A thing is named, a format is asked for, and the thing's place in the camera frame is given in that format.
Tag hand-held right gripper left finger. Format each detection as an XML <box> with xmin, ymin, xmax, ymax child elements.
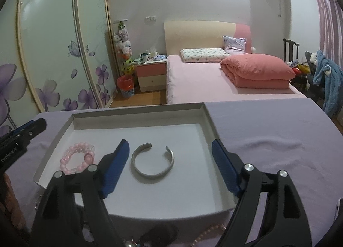
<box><xmin>29</xmin><ymin>139</ymin><xmax>131</xmax><ymax>247</ymax></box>

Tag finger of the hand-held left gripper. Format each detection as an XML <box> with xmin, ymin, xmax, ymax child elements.
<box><xmin>17</xmin><ymin>118</ymin><xmax>47</xmax><ymax>143</ymax></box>
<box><xmin>0</xmin><ymin>120</ymin><xmax>36</xmax><ymax>140</ymax></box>

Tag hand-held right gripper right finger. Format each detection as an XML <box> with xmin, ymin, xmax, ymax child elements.
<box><xmin>211</xmin><ymin>139</ymin><xmax>313</xmax><ymax>247</ymax></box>

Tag silver bangle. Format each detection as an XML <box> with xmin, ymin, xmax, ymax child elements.
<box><xmin>131</xmin><ymin>142</ymin><xmax>175</xmax><ymax>178</ymax></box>

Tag pink bead bracelet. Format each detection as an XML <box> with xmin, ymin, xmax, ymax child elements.
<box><xmin>60</xmin><ymin>142</ymin><xmax>96</xmax><ymax>176</ymax></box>

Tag grey cardboard box tray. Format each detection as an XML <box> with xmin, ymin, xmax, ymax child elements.
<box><xmin>33</xmin><ymin>102</ymin><xmax>238</xmax><ymax>218</ymax></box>

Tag pale pink pearl strand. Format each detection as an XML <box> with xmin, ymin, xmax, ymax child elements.
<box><xmin>188</xmin><ymin>223</ymin><xmax>227</xmax><ymax>247</ymax></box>

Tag person's left hand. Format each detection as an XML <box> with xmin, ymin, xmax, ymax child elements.
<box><xmin>0</xmin><ymin>173</ymin><xmax>29</xmax><ymax>239</ymax></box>

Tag purple table cloth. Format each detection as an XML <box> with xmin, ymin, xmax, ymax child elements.
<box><xmin>4</xmin><ymin>98</ymin><xmax>343</xmax><ymax>247</ymax></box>

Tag trash bin with red bag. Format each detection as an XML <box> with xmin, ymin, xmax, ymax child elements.
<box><xmin>117</xmin><ymin>75</ymin><xmax>135</xmax><ymax>99</ymax></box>

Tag floral glass door wardrobe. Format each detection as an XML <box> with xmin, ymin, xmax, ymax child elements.
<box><xmin>0</xmin><ymin>0</ymin><xmax>119</xmax><ymax>140</ymax></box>

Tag pink bed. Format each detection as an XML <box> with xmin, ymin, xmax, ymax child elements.
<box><xmin>165</xmin><ymin>53</ymin><xmax>308</xmax><ymax>105</ymax></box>

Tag pink and cream nightstand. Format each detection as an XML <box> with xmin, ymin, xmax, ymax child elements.
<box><xmin>134</xmin><ymin>58</ymin><xmax>168</xmax><ymax>92</ymax></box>

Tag folded pink quilt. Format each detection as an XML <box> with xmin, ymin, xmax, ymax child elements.
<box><xmin>220</xmin><ymin>54</ymin><xmax>296</xmax><ymax>88</ymax></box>

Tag white patterned pillow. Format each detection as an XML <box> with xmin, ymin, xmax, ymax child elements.
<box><xmin>180</xmin><ymin>48</ymin><xmax>231</xmax><ymax>63</ymax></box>

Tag purple floral pillow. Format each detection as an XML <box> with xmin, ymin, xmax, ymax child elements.
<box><xmin>222</xmin><ymin>36</ymin><xmax>247</xmax><ymax>55</ymax></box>

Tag plush toy tower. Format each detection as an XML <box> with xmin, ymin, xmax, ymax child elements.
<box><xmin>113</xmin><ymin>20</ymin><xmax>134</xmax><ymax>76</ymax></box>

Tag colourful toys on chair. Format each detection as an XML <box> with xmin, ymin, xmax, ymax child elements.
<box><xmin>287</xmin><ymin>60</ymin><xmax>313</xmax><ymax>75</ymax></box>

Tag cream and pink headboard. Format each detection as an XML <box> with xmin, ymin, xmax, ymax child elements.
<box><xmin>163</xmin><ymin>21</ymin><xmax>253</xmax><ymax>56</ymax></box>

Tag dark wooden chair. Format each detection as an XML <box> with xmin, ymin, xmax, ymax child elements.
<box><xmin>283</xmin><ymin>38</ymin><xmax>308</xmax><ymax>92</ymax></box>

